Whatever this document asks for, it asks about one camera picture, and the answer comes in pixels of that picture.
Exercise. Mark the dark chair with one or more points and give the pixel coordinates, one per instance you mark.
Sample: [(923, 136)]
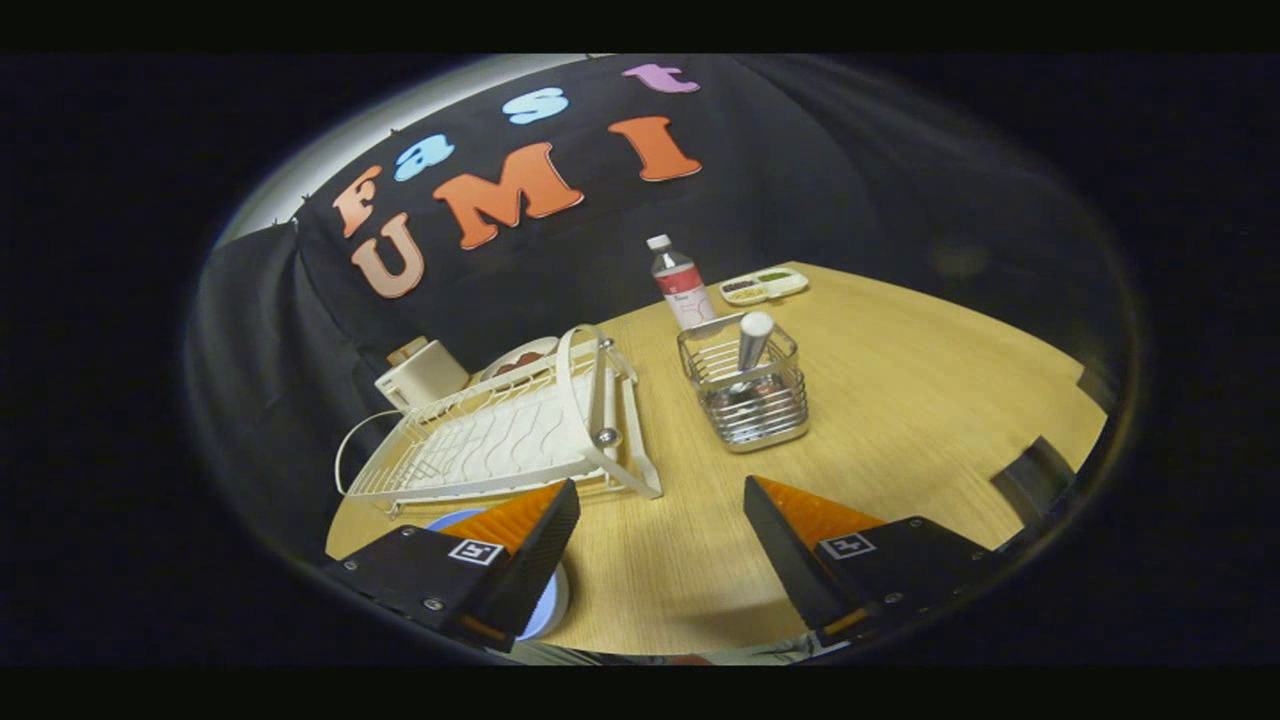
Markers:
[(1035, 475)]

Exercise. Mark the pile of yellow beans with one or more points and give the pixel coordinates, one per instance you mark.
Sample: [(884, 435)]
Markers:
[(746, 295)]

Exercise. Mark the metal spoon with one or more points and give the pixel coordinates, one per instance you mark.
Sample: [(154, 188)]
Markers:
[(755, 340)]

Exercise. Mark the red meat piece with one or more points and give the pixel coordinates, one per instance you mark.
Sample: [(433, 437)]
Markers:
[(515, 362)]

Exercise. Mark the blue plate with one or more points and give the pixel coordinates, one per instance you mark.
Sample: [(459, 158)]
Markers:
[(548, 610)]

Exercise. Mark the black backdrop cloth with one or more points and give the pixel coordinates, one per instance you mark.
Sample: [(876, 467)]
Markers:
[(850, 170)]

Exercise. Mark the clear bottle with red label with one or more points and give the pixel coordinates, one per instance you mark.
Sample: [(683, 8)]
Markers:
[(680, 285)]

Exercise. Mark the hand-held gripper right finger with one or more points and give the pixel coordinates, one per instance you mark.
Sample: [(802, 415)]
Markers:
[(790, 565)]

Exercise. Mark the toasted bread slice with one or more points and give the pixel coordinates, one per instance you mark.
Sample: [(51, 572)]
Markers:
[(405, 350)]

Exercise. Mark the white divided tray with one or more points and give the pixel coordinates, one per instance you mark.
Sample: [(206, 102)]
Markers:
[(795, 286)]

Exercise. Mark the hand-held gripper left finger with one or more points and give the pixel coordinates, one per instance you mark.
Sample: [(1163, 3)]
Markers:
[(530, 570)]

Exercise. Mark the small beige plate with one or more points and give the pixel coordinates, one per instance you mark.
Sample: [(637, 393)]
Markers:
[(530, 346)]

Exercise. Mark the cream toaster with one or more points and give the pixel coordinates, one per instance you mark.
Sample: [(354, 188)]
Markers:
[(420, 378)]

